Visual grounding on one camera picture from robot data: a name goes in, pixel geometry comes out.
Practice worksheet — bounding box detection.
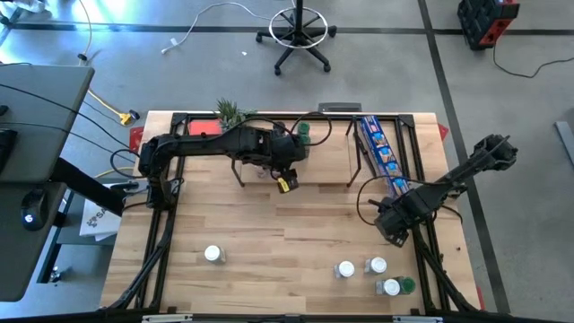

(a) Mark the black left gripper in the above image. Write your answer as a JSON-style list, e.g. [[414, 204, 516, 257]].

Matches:
[[268, 132, 310, 195]]

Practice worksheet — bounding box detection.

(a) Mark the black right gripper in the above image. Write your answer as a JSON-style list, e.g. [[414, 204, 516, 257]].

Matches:
[[374, 192, 425, 249]]

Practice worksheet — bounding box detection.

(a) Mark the white-lidded clear spice jar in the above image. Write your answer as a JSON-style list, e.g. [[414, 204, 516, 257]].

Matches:
[[363, 256, 388, 275], [375, 278, 402, 297], [204, 244, 228, 266], [333, 260, 356, 280]]

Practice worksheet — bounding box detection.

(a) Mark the wooden shelf with black legs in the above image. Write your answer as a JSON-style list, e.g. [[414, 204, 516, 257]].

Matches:
[[230, 115, 363, 188]]

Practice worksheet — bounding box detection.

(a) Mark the potted succulent plant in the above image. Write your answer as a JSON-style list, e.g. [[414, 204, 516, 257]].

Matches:
[[216, 97, 257, 134]]

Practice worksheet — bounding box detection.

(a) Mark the dark grey box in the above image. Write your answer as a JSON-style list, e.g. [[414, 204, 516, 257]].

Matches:
[[317, 101, 362, 114]]

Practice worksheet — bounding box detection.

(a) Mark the blue plastic wrap box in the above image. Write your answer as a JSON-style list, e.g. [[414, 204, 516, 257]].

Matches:
[[360, 115, 412, 198]]

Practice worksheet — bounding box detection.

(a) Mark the black stool base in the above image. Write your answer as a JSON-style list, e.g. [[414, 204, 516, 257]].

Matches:
[[255, 0, 338, 76]]

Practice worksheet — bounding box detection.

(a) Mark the grey metal bar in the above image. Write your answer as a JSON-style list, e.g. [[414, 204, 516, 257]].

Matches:
[[554, 119, 574, 168]]

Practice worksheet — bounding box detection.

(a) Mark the printed white paper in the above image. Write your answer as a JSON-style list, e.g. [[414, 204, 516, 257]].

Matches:
[[79, 196, 123, 243]]

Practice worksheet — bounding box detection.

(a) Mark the black desk base beam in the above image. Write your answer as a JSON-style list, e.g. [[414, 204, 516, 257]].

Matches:
[[48, 157, 127, 217]]

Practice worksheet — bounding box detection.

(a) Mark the red and black crate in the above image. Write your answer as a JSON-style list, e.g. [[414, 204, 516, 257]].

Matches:
[[456, 0, 521, 51]]

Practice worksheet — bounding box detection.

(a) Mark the black computer mouse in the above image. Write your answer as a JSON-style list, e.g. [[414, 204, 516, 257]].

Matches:
[[19, 189, 49, 232]]

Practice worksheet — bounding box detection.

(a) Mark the grey desk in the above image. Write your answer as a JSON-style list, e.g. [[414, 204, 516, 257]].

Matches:
[[0, 64, 96, 302]]

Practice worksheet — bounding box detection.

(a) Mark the black keyboard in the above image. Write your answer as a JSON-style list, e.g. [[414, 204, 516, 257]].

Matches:
[[0, 127, 19, 175]]

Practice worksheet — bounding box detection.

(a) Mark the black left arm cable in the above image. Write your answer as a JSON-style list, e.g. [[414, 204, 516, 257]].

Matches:
[[219, 110, 334, 148]]

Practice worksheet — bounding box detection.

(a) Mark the silver frame bracket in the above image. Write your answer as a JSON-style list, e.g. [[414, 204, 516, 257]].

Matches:
[[392, 314, 444, 323], [141, 313, 195, 323]]

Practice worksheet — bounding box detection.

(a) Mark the black aluminium table frame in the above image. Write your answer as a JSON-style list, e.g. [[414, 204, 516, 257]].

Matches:
[[100, 110, 483, 315]]

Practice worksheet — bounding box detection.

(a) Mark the yellow extension cord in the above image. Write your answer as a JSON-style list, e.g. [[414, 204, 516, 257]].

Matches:
[[76, 0, 141, 127]]

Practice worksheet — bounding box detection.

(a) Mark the white floor cable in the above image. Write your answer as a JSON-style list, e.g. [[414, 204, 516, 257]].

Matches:
[[161, 1, 297, 56]]

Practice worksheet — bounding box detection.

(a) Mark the black floor cable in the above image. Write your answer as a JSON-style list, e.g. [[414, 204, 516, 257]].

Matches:
[[491, 42, 574, 80]]

